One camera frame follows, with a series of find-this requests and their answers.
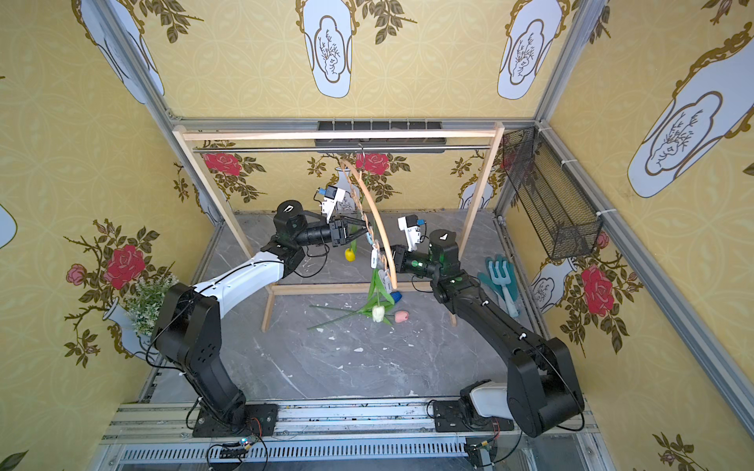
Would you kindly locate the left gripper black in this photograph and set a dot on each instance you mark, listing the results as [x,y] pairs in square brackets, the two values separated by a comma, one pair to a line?
[339,232]

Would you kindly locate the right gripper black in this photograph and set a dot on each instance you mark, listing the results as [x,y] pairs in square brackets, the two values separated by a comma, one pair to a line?
[398,259]

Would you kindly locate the curved wooden clip hanger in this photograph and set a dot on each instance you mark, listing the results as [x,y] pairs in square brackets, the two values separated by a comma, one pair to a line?
[375,226]

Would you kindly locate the yellow artificial tulip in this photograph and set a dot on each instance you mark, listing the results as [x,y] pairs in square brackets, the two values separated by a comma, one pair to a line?
[351,252]

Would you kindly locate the white artificial tulip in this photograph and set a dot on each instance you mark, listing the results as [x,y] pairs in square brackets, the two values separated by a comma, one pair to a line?
[376,286]

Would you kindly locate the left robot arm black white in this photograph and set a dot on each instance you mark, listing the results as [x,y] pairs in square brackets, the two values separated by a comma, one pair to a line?
[188,328]

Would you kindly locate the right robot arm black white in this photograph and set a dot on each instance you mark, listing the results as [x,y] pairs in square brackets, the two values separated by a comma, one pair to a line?
[541,391]

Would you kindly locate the grey clothes peg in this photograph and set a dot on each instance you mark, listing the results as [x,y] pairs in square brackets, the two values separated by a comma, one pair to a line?
[386,281]

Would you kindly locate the teal garden gloves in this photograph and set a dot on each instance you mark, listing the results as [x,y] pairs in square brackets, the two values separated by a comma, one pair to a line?
[485,280]

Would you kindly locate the blue artificial tulip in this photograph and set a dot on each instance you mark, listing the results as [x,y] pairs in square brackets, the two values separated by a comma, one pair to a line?
[396,297]

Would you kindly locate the light garden hand fork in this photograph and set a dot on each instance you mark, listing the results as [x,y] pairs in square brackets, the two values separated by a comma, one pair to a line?
[503,279]

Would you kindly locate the pink artificial tulip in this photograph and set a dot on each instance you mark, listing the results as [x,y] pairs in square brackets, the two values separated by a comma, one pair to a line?
[398,317]

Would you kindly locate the metal rack rod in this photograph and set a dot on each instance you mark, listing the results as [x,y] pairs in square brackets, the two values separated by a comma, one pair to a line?
[345,149]

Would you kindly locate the potted white flower plant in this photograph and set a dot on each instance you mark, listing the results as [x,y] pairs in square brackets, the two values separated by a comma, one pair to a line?
[141,312]

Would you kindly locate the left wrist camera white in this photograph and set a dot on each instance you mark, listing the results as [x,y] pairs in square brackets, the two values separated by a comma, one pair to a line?
[331,197]

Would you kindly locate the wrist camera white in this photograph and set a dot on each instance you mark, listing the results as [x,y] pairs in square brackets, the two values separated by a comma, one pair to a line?
[412,227]
[331,197]

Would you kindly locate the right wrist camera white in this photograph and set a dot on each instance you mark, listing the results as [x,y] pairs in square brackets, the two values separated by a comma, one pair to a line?
[412,227]

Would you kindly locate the black vent on wall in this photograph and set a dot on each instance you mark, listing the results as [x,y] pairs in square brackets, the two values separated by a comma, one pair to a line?
[371,134]

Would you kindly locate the black wire mesh basket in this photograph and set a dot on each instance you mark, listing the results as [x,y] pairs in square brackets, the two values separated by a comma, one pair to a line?
[564,220]

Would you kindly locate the wooden clothes rack frame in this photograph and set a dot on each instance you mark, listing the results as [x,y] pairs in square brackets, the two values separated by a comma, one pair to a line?
[353,287]

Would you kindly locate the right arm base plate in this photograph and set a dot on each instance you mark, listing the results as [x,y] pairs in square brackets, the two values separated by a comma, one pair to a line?
[456,416]

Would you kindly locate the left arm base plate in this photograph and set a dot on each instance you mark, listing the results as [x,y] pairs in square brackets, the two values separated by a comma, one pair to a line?
[253,420]

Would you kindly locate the aluminium rail front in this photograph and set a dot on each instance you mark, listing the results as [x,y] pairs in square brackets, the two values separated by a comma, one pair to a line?
[293,420]

